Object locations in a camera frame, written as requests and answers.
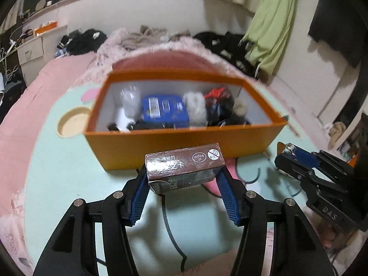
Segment blue tin case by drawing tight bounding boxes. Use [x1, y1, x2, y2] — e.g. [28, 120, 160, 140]
[141, 93, 190, 127]

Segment dusty red pillow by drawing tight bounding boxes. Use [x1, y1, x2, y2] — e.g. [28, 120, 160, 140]
[112, 50, 219, 74]

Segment pink printed cloth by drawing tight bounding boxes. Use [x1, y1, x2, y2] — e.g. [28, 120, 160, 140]
[266, 227, 279, 268]

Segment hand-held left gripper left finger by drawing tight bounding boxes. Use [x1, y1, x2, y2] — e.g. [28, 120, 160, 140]
[32, 164, 150, 276]

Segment fluffy pink blanket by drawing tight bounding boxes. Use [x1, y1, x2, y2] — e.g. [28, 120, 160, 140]
[80, 28, 259, 84]

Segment mint green cartoon desktop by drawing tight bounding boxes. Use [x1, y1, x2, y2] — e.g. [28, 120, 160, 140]
[24, 85, 325, 276]

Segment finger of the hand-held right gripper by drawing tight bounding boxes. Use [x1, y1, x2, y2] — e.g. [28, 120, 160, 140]
[274, 152, 317, 189]
[292, 146, 321, 170]

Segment large fluffy pompom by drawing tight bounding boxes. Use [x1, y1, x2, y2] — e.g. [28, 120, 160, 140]
[182, 91, 208, 127]

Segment brown card box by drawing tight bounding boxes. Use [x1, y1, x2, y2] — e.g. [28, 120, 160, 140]
[144, 143, 226, 194]

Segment dark glossy pouch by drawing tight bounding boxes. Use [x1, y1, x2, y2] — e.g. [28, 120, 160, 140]
[204, 86, 245, 126]

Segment black clothes with striped socks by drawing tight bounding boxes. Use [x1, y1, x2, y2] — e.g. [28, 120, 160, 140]
[56, 29, 107, 55]

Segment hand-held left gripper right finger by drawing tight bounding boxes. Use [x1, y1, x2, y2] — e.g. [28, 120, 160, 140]
[216, 167, 334, 276]

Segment orange cardboard box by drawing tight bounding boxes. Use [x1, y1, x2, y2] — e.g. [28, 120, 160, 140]
[83, 70, 288, 171]

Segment beige knitted cloth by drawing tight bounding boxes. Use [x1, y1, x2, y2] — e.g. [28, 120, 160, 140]
[124, 25, 190, 49]

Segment black hanging cloth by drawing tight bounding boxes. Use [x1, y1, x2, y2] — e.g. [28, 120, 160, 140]
[309, 0, 363, 66]

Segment clear plastic cup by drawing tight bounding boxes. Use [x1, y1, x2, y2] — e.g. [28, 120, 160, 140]
[119, 86, 142, 119]

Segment small fluffy pompom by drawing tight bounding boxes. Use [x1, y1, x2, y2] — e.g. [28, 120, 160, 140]
[232, 101, 248, 118]

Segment green hanging cloth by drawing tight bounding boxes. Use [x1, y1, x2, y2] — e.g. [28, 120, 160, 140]
[240, 0, 302, 77]

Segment black clothes with white tags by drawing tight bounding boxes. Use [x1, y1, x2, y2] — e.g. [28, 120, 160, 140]
[193, 32, 259, 77]

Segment white bedside drawer cabinet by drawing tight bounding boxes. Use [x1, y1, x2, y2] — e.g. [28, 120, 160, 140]
[17, 36, 45, 66]

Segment orange tissue box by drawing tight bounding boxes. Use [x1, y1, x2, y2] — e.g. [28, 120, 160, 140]
[34, 21, 58, 36]

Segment pink bed sheet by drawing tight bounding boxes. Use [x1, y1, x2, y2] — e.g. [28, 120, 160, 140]
[0, 52, 100, 268]

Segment beige plush toy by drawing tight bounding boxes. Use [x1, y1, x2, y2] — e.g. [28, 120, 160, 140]
[328, 121, 347, 150]

